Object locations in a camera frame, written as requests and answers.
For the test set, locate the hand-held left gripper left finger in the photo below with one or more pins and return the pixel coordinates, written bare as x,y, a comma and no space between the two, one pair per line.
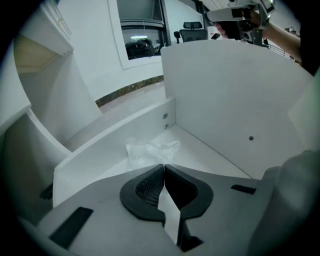
105,220

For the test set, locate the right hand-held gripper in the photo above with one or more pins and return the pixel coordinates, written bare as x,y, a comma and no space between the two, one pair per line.
240,27

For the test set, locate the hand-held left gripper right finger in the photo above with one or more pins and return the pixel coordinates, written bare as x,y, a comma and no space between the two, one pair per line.
225,212

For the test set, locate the clear plastic item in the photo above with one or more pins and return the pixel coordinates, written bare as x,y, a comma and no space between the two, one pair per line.
150,155

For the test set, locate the person's right forearm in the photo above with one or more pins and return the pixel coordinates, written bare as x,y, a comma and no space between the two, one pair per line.
282,37

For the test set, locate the person's right hand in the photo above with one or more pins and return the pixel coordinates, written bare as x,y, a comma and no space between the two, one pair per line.
223,30

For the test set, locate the black office chair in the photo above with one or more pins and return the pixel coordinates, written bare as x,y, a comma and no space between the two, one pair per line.
192,33

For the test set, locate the black shirt sleeve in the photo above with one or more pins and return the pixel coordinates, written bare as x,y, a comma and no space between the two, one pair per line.
310,32

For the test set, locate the dark glass window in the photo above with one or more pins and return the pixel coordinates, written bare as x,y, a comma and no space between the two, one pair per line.
142,30

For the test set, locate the white wall cabinet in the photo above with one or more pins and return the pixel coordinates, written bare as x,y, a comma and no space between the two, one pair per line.
42,37

